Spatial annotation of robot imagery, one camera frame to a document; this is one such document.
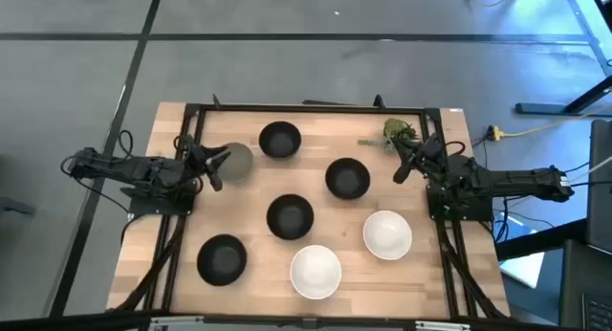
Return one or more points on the greyish beige bowl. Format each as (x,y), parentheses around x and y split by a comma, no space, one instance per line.
(240,163)

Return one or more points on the silver metal bracket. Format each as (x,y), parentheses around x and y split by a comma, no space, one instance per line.
(442,326)
(177,321)

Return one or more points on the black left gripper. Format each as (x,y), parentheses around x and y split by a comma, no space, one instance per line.
(195,161)

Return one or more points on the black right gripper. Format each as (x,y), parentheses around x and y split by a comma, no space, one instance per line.
(430,156)

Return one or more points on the green potted artificial plant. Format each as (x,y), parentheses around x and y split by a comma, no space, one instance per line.
(396,129)

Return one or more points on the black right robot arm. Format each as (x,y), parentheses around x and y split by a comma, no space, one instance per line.
(516,183)

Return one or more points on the black table leg bar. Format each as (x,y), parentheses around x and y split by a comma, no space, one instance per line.
(535,242)

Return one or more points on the black flat screen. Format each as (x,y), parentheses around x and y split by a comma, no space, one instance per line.
(600,202)

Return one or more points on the black camera rig beam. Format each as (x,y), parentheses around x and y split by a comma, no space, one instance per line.
(72,322)

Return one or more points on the yellow power strip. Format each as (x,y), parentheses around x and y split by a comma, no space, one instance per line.
(495,133)

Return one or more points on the black equipment case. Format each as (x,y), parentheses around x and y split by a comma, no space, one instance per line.
(583,283)

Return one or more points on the white blue paper sheet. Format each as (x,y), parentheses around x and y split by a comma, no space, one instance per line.
(523,269)

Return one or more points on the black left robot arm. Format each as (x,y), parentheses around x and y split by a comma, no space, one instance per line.
(138,170)

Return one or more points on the black aluminium table frame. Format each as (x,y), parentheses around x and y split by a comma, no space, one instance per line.
(311,109)

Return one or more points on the black frame desk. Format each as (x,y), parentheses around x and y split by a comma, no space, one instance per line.
(540,108)

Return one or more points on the white ceramic bowl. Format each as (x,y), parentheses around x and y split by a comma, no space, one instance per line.
(315,271)
(387,235)

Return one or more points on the black ceramic bowl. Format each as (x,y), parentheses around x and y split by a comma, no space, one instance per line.
(280,139)
(222,259)
(347,178)
(290,216)

